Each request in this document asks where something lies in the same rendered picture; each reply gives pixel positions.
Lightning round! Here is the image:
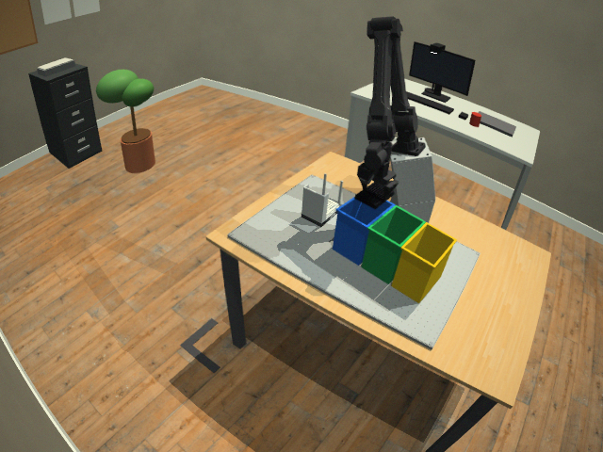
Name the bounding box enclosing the blue open-top bin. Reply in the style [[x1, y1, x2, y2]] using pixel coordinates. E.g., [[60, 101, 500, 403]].
[[333, 198, 395, 266]]

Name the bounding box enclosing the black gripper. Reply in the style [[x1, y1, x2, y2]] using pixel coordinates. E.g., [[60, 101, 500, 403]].
[[361, 170, 399, 202]]

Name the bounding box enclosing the white well plate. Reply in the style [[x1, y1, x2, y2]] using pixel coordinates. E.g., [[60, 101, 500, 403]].
[[326, 200, 339, 217]]

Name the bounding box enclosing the green open-top bin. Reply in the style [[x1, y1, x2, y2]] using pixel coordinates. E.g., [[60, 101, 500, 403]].
[[361, 206, 426, 284]]

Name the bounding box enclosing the yellow open bin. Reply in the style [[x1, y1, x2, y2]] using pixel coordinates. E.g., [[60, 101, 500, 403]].
[[391, 224, 457, 303]]

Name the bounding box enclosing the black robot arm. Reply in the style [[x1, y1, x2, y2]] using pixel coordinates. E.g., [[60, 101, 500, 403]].
[[357, 16, 426, 185]]

